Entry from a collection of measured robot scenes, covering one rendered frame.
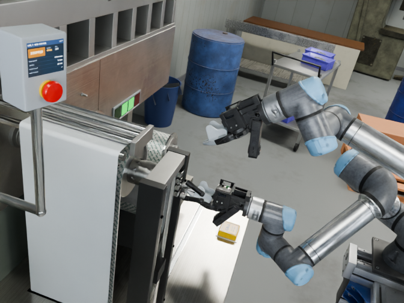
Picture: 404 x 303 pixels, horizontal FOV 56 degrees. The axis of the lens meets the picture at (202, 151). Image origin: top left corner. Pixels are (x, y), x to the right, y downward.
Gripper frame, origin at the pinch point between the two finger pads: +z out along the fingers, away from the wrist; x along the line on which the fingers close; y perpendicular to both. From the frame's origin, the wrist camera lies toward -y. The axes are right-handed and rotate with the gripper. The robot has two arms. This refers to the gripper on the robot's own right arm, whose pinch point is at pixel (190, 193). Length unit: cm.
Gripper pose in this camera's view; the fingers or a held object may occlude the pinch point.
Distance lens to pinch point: 131.0
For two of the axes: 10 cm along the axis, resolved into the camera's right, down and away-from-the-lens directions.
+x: -2.8, 4.5, -8.5
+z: -9.5, -2.8, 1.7
